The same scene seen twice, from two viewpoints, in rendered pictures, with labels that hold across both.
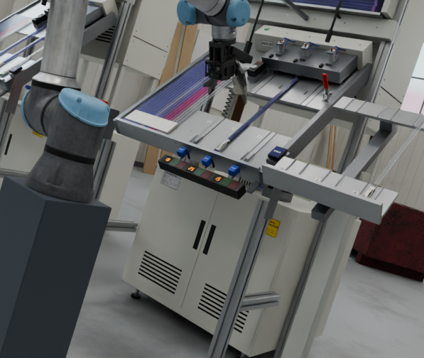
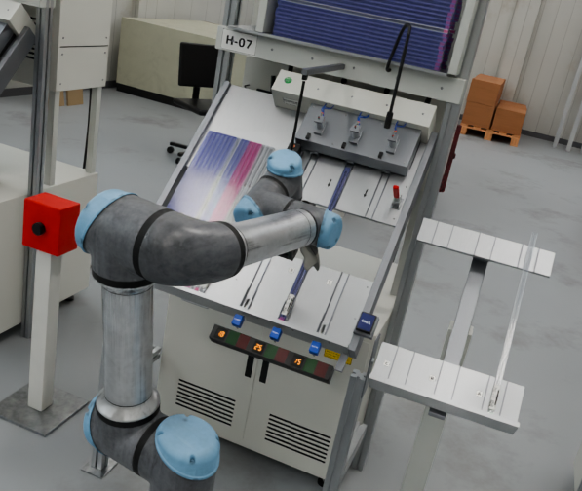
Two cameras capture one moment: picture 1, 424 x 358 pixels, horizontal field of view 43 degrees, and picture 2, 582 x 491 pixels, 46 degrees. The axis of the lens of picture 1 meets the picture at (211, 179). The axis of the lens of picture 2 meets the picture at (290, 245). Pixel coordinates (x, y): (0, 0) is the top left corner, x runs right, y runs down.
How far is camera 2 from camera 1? 96 cm
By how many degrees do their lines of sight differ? 24
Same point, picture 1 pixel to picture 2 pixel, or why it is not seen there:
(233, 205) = not seen: hidden behind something
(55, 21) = (122, 352)
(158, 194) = (181, 313)
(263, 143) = (337, 293)
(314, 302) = (425, 466)
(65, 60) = (142, 386)
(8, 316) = not seen: outside the picture
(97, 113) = (213, 460)
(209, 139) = (265, 293)
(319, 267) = (427, 432)
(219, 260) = (283, 389)
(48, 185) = not seen: outside the picture
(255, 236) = (352, 416)
